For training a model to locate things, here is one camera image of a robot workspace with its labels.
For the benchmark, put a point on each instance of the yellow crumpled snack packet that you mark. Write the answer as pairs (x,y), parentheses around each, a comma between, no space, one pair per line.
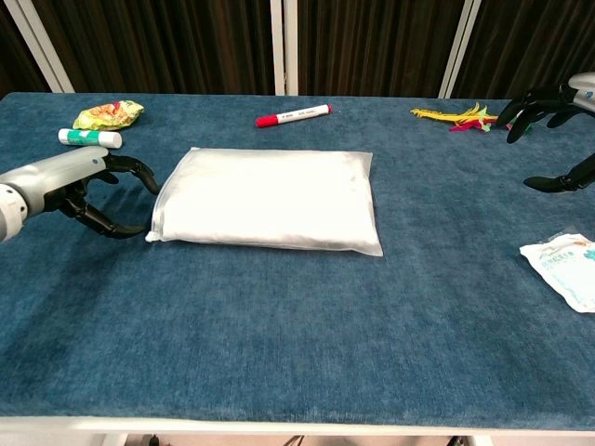
(109,114)

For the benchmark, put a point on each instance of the dark pleated curtain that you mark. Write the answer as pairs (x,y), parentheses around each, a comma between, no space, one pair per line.
(162,42)
(16,60)
(372,42)
(530,42)

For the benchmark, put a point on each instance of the red capped white marker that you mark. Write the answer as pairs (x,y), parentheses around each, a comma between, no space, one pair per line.
(293,114)

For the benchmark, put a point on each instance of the green white glue stick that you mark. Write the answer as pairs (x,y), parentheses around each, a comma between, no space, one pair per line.
(88,138)

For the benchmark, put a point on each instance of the white slanted frame post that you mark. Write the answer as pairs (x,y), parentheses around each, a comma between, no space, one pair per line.
(39,46)
(460,46)

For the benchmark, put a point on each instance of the translucent plastic zip bag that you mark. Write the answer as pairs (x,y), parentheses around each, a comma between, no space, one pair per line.
(366,160)

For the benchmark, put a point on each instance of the white vertical frame post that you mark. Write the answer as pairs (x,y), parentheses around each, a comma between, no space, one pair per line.
(291,46)
(277,46)

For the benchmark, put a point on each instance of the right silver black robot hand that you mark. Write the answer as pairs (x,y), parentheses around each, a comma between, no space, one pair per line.
(534,104)

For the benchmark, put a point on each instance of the white clothes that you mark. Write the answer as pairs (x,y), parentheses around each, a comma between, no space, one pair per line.
(265,200)

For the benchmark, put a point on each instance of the colourful feather shuttlecock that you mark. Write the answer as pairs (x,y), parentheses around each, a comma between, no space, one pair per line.
(465,121)

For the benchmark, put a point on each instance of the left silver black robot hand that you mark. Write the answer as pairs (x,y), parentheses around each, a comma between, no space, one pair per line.
(70,169)

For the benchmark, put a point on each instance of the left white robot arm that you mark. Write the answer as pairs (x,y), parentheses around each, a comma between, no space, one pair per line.
(9,211)

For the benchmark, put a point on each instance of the white wet wipe packet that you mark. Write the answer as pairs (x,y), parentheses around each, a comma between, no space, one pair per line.
(564,269)

